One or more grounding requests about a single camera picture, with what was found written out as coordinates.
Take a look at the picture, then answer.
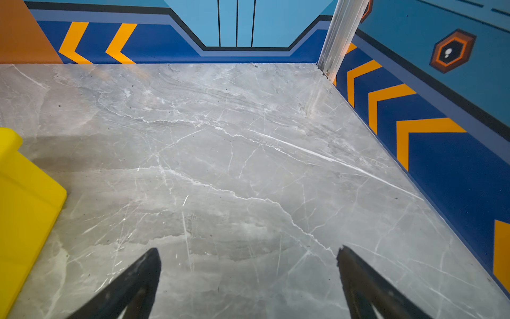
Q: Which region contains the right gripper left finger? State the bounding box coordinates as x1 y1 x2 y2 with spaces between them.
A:
69 248 162 318

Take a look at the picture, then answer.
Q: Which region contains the yellow plastic bin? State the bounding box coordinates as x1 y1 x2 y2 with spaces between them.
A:
1 128 67 318

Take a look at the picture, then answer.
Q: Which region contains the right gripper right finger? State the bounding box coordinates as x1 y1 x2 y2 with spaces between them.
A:
337 246 430 319

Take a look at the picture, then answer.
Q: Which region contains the right aluminium corner post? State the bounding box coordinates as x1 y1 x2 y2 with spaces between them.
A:
317 0 369 83

